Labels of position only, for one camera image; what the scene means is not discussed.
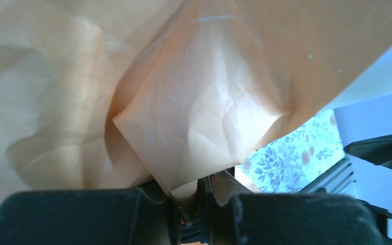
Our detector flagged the floral patterned table mat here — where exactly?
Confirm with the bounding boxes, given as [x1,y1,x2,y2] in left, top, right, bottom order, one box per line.
[0,110,347,231]

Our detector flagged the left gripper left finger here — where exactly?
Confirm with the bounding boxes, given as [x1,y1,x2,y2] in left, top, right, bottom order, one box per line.
[0,182,181,244]

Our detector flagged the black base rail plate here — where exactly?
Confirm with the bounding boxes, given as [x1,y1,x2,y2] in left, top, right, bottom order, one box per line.
[298,157,357,197]

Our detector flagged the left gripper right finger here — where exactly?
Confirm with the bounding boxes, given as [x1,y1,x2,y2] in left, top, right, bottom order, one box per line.
[198,176,392,244]

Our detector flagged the peach paper flower bouquet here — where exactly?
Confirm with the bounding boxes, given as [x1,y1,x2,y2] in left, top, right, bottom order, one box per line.
[0,1,392,203]

